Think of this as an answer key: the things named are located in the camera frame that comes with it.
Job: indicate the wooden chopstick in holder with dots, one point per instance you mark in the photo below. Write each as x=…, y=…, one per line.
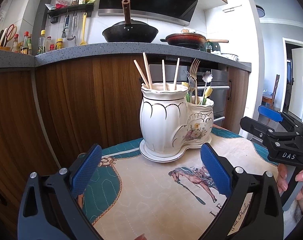
x=141, y=73

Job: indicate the right hand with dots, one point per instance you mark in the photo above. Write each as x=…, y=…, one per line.
x=282, y=184

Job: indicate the cream floral ceramic utensil holder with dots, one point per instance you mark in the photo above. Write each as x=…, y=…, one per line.
x=170, y=124

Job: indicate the silver fork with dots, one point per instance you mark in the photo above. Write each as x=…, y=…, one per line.
x=191, y=83

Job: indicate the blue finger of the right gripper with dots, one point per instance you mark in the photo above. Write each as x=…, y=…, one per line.
x=269, y=113
x=255, y=128

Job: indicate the clear oil bottle yellow cap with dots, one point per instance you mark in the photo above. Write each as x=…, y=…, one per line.
x=42, y=42

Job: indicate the horse print quilted table mat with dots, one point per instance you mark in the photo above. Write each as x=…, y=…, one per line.
x=129, y=195

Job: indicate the left hand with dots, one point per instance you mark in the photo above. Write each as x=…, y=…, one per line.
x=141, y=237

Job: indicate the gold fork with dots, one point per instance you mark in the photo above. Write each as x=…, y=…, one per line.
x=193, y=72

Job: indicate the wooden dining chair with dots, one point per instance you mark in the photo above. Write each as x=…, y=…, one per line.
x=269, y=99

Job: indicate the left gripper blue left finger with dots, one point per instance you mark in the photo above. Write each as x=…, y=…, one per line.
x=49, y=207

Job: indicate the wooden knife block with scissors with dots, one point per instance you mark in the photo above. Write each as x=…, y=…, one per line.
x=8, y=35

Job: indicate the yellow hanging spatula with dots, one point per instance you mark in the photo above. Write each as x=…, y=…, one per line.
x=83, y=42

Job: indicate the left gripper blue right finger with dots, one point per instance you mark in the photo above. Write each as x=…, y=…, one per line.
x=252, y=209

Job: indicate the black wok with wooden handle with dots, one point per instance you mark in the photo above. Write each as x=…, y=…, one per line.
x=130, y=30

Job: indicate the red cap sauce bottle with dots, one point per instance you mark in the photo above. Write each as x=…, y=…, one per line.
x=15, y=44

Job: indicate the red-brown frying pan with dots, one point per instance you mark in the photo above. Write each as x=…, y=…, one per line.
x=189, y=40

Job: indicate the black wall spice shelf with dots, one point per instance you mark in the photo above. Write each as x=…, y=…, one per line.
x=54, y=15

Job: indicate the silver flower-handle spoon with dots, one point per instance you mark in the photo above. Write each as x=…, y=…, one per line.
x=207, y=78

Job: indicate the wooden chopstick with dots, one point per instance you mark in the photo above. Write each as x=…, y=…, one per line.
x=164, y=76
x=147, y=70
x=176, y=73
x=141, y=73

